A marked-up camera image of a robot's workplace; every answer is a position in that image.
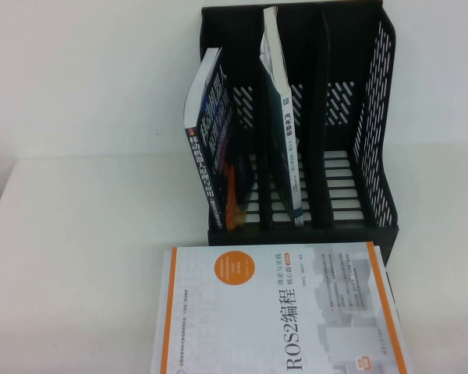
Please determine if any dark blue robot cover book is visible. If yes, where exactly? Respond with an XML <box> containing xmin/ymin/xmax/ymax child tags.
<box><xmin>183</xmin><ymin>46</ymin><xmax>254</xmax><ymax>231</ymax></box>

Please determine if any teal book with white spine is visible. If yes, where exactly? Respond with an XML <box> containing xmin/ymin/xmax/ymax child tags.
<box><xmin>258</xmin><ymin>5</ymin><xmax>307</xmax><ymax>227</ymax></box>

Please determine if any white orange ROS2 book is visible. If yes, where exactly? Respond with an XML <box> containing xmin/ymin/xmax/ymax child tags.
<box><xmin>150</xmin><ymin>240</ymin><xmax>409</xmax><ymax>374</ymax></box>

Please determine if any black plastic book stand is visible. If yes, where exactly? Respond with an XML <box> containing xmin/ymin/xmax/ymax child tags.
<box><xmin>200</xmin><ymin>3</ymin><xmax>401</xmax><ymax>247</ymax></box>

